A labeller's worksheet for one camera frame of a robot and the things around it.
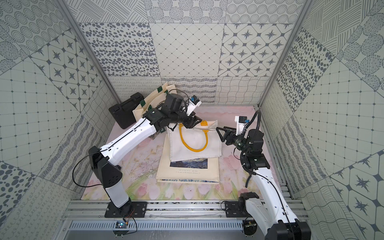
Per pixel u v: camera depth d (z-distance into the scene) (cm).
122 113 93
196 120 69
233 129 72
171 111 57
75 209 75
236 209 73
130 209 69
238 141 65
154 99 93
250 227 73
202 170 86
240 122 66
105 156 44
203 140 86
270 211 43
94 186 48
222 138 67
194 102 65
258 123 50
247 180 83
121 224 72
